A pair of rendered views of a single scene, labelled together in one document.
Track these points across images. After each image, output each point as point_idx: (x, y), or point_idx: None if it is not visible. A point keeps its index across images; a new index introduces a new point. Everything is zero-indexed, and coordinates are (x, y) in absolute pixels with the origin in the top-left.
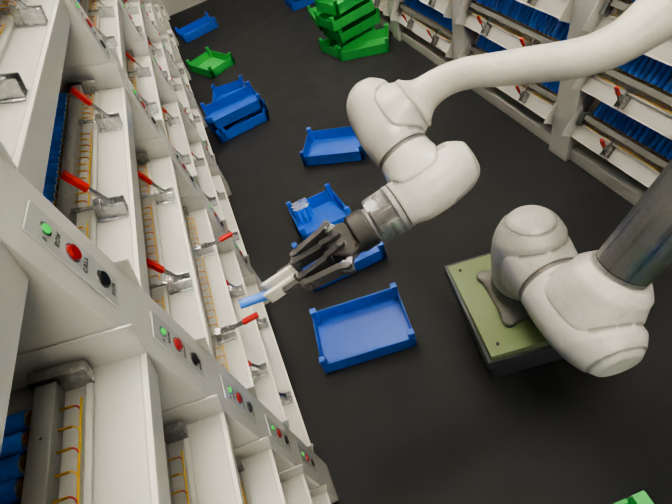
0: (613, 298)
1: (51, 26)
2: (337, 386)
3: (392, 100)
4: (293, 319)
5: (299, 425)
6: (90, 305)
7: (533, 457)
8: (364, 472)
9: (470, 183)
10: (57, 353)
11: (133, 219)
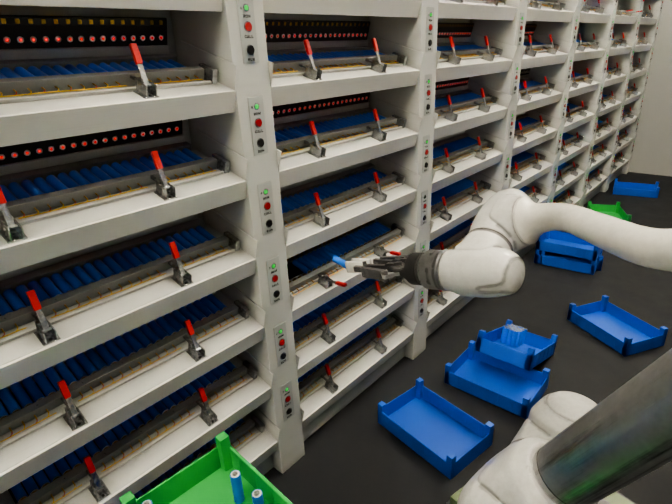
0: (514, 470)
1: (381, 74)
2: (371, 434)
3: (504, 203)
4: (409, 380)
5: (317, 404)
6: (243, 139)
7: None
8: (311, 483)
9: (491, 282)
10: (226, 152)
11: (318, 160)
